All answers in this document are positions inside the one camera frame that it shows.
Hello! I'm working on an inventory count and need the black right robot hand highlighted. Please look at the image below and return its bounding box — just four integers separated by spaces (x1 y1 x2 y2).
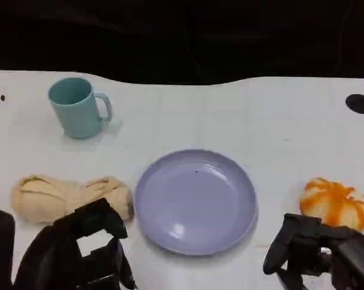
263 213 364 290

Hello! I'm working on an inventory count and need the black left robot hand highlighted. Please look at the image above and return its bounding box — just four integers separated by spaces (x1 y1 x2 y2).
12 198 138 290

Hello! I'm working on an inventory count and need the orange and white bread roll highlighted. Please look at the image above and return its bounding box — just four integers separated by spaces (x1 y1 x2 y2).
299 176 364 233

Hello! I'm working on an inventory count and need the pale green mug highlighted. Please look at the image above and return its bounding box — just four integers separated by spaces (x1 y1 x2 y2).
47 77 113 140

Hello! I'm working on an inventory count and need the large black table grommet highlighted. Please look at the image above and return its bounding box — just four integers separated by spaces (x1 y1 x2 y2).
345 94 364 115

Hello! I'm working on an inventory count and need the lilac plate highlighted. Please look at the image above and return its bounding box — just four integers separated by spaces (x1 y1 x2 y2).
133 149 259 257

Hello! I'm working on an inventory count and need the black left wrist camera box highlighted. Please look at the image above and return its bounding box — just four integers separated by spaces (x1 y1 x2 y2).
0 205 16 290

